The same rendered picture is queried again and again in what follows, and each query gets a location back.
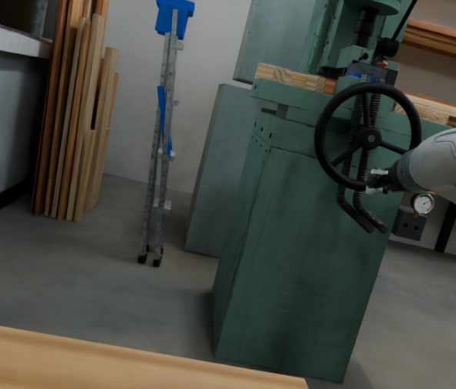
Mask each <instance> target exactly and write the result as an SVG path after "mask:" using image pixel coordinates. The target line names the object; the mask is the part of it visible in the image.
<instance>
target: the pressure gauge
mask: <svg viewBox="0 0 456 389"><path fill-rule="evenodd" d="M426 202H427V203H426ZM423 203H426V204H425V205H423ZM410 206H411V207H412V209H413V210H414V213H413V217H414V218H417V217H418V215H419V213H420V214H427V213H428V212H430V211H431V210H432V208H433V207H434V199H433V198H432V196H431V195H429V194H426V193H416V194H414V195H413V197H412V198H411V200H410Z"/></svg>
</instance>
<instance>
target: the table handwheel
mask: <svg viewBox="0 0 456 389"><path fill-rule="evenodd" d="M368 93H380V94H383V95H385V96H388V97H390V98H392V99H393V100H395V101H396V102H398V103H399V104H400V105H401V106H402V108H403V109H404V111H405V112H406V114H407V116H408V119H409V121H410V128H411V140H410V146H409V150H408V151H410V150H413V149H414V148H415V147H418V146H419V145H420V144H421V142H422V124H421V118H420V115H419V113H418V112H417V108H416V107H415V105H414V104H413V102H412V101H411V100H410V98H409V97H408V96H407V95H406V94H404V93H403V92H402V91H400V90H399V89H397V88H396V87H394V86H391V85H388V84H386V83H378V82H365V83H357V84H354V85H352V86H349V87H347V88H345V89H344V90H341V91H340V92H338V93H337V94H336V95H335V96H334V97H333V98H332V99H331V100H330V101H329V102H328V103H327V104H326V105H325V107H324V108H323V110H322V112H321V114H320V115H319V118H318V120H317V123H316V129H315V133H314V146H315V151H316V156H317V159H318V161H319V163H320V165H321V167H322V169H323V170H324V171H325V172H326V174H327V175H328V176H329V177H330V178H331V179H333V180H334V181H335V182H336V183H337V184H340V185H342V186H343V187H345V188H349V189H352V190H355V191H366V183H367V181H358V180H354V179H352V178H348V177H347V176H345V175H343V174H341V173H340V172H339V171H338V170H337V169H336V168H335V166H336V165H338V164H339V163H340V162H342V161H343V160H344V159H346V158H347V157H349V156H350V155H351V154H352V153H354V152H355V151H357V150H358V149H360V148H361V147H362V148H365V149H367V150H372V149H375V148H377V147H378V146H381V147H384V148H386V149H388V150H391V151H394V152H396V153H398V154H401V155H403V154H405V153H406V152H408V151H407V150H404V149H403V148H400V147H397V146H395V145H392V144H390V143H388V142H386V141H384V140H382V135H381V132H380V131H379V130H378V129H377V128H375V127H371V125H370V111H369V99H368ZM359 94H361V95H362V103H363V127H361V128H359V130H358V131H357V132H356V135H355V141H356V143H355V144H354V145H353V146H352V147H350V148H349V149H348V150H347V151H345V152H344V153H343V154H341V155H340V156H338V157H337V158H336V159H335V160H333V161H332V162H331V161H330V160H329V157H328V155H327V153H326V147H325V132H326V126H327V124H328V122H329V119H330V117H331V116H332V114H333V112H334V111H335V110H336V108H337V107H338V106H339V105H340V104H342V103H343V102H344V101H346V100H348V99H349V98H351V97H353V96H355V95H359ZM350 128H351V127H350V126H348V127H346V128H345V130H344V135H345V136H346V137H349V135H350Z"/></svg>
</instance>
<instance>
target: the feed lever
mask: <svg viewBox="0 0 456 389"><path fill-rule="evenodd" d="M416 2H417V0H413V1H412V2H411V4H410V6H409V8H408V10H407V11H406V13H405V15H404V17H403V18H402V20H401V22H400V24H399V25H398V27H397V30H396V31H395V33H394V35H393V37H392V38H391V39H390V38H387V37H385V38H383V40H382V41H381V43H380V47H379V54H380V55H379V56H378V58H380V57H384V56H388V57H391V58H393V57H394V56H395V55H396V54H397V50H398V48H399V41H398V40H396V38H397V36H398V34H399V33H400V31H401V29H402V27H403V26H404V23H405V22H406V21H407V18H408V16H409V14H410V13H411V11H412V9H413V8H414V6H415V4H416Z"/></svg>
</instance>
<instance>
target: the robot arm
mask: <svg viewBox="0 0 456 389"><path fill-rule="evenodd" d="M390 190H392V192H393V193H395V192H402V191H403V192H407V193H410V192H413V193H424V192H428V191H432V192H434V193H436V194H438V195H440V196H442V197H444V198H446V199H448V200H449V201H452V202H453V203H455V204H456V128H453V129H450V130H445V131H442V132H440V133H438V134H435V135H433V136H431V137H429V138H428V139H426V140H425V141H423V142H422V143H421V144H420V145H419V146H418V147H415V148H414V149H413V150H410V151H408V152H406V153H405V154H403V155H402V156H401V158H400V159H399V160H397V161H396V162H395V163H394V164H393V165H392V167H386V168H385V169H384V170H383V171H382V170H381V169H380V168H378V167H377V166H372V169H371V172H370V174H369V175H368V178H367V183H366V191H365V194H367V195H373V194H376V193H378V192H381V191H383V194H386V195H387V193H388V191H390Z"/></svg>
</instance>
